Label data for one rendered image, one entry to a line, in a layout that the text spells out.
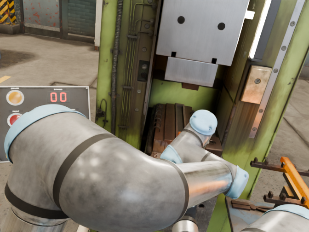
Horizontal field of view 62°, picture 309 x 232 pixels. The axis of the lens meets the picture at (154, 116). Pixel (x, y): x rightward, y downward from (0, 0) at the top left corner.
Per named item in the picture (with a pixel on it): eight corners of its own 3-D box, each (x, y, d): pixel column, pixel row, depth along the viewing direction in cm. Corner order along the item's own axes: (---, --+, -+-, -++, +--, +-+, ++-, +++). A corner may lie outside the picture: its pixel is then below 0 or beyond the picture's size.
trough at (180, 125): (186, 143, 118) (187, 141, 118) (175, 142, 118) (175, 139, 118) (183, 106, 156) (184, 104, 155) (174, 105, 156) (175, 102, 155)
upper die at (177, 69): (212, 87, 106) (218, 64, 102) (164, 79, 106) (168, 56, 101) (202, 61, 143) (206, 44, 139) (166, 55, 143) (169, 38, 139)
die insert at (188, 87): (197, 90, 117) (201, 78, 115) (181, 88, 117) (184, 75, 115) (193, 72, 144) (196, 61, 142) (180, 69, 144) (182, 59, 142)
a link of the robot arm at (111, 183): (157, 187, 23) (256, 165, 65) (80, 134, 29) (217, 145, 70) (109, 297, 24) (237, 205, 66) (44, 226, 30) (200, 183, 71)
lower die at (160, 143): (194, 158, 122) (198, 142, 118) (151, 151, 121) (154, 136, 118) (189, 118, 159) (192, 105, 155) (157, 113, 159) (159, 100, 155)
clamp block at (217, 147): (219, 162, 122) (223, 150, 119) (202, 159, 122) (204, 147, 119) (215, 147, 132) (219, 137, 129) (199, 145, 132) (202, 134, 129)
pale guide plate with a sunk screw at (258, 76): (260, 104, 120) (272, 69, 113) (240, 101, 120) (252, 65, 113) (258, 102, 122) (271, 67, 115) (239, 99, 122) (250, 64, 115)
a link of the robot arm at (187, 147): (191, 172, 62) (214, 142, 67) (155, 151, 68) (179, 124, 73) (192, 188, 68) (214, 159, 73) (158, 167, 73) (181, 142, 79)
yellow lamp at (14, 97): (20, 105, 95) (18, 95, 93) (7, 103, 95) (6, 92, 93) (24, 102, 98) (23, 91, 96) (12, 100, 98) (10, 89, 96)
